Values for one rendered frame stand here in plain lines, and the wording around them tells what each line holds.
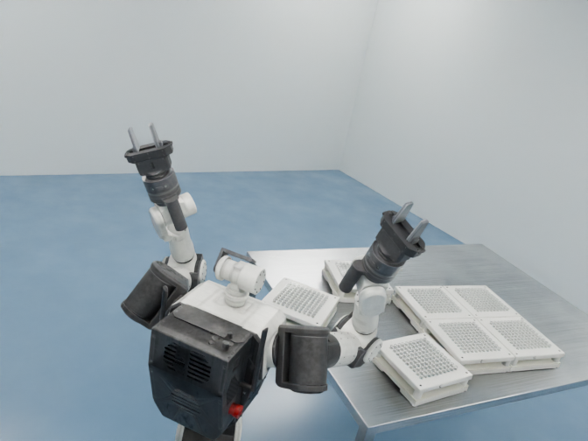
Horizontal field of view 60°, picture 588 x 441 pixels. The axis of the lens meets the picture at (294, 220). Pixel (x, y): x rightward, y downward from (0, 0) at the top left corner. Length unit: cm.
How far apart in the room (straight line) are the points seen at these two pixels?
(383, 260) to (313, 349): 26
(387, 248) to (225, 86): 482
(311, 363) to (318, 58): 544
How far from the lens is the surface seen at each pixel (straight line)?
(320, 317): 193
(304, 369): 123
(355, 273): 124
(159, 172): 140
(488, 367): 208
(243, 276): 124
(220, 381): 118
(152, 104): 561
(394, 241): 116
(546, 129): 521
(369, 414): 170
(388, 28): 664
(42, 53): 528
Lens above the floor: 198
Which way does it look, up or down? 23 degrees down
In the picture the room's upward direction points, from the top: 12 degrees clockwise
